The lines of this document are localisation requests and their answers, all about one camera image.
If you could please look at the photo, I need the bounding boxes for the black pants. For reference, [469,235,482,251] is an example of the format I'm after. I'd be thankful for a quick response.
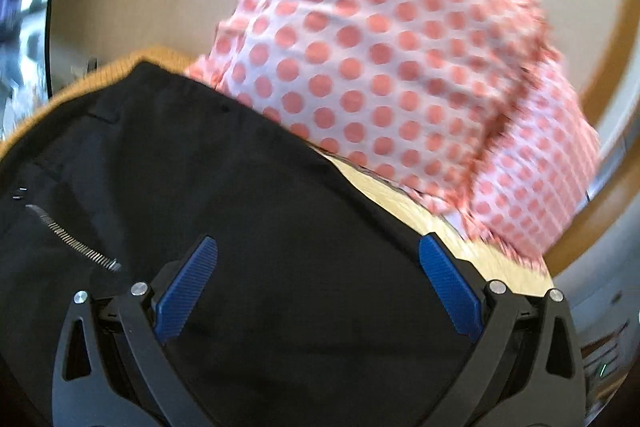
[1,63,473,426]

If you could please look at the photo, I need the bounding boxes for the yellow patterned bed sheet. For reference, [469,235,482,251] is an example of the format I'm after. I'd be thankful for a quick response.
[1,51,551,295]

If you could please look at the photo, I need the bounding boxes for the right pink polka-dot pillow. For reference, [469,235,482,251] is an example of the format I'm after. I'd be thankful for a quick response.
[460,49,600,269]

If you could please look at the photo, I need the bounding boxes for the pink polka-dot pillow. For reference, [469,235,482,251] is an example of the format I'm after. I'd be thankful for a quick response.
[460,49,600,269]
[186,0,553,212]

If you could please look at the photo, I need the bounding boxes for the left pink polka-dot pillow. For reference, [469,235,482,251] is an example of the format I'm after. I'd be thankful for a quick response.
[186,0,553,212]

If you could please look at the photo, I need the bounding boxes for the black flat-screen television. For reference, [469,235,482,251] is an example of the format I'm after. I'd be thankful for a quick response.
[1,0,52,139]

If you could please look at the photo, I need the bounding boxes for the wooden door frame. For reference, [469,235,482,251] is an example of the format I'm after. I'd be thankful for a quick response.
[546,0,639,277]

